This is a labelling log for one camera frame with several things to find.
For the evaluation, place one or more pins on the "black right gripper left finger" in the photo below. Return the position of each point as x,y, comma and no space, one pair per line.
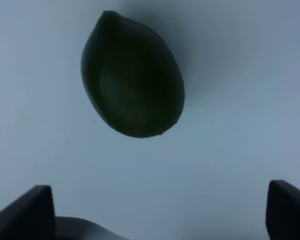
30,217

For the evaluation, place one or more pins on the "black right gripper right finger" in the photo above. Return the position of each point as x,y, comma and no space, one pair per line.
282,217

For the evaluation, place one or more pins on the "dark green avocado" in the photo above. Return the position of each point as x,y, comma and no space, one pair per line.
131,77

